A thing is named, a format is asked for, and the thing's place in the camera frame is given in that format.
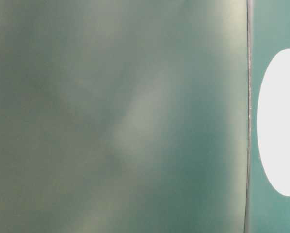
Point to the blurred green panel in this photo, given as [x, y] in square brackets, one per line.
[123, 116]

